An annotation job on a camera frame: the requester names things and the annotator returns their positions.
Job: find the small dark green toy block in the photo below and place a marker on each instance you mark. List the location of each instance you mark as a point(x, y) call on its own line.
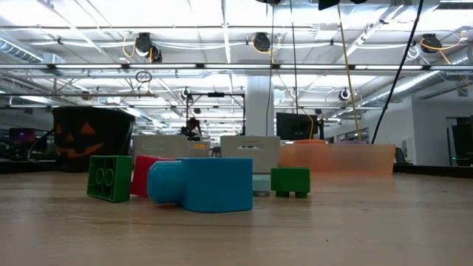
point(290, 181)

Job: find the light blue toy block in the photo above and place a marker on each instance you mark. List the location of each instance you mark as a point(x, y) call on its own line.
point(214, 184)

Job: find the red toy block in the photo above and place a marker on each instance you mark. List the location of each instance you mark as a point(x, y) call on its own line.
point(142, 173)

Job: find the black monitor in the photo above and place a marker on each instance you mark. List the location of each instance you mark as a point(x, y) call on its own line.
point(295, 127)

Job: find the person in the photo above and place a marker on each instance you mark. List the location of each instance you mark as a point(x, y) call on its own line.
point(193, 127)

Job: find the orange plastic tray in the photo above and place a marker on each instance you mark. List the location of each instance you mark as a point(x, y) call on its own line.
point(340, 159)

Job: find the mint toy block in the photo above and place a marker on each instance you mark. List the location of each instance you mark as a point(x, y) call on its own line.
point(261, 184)

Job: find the black cabinet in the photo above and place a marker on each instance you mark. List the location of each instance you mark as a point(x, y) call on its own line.
point(462, 140)

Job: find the black pumpkin face bucket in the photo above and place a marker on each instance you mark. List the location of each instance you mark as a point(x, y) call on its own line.
point(92, 136)

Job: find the dark monitor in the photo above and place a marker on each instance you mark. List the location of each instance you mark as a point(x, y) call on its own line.
point(22, 135)

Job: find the black gantry frame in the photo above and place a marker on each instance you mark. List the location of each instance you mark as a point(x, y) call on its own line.
point(216, 94)

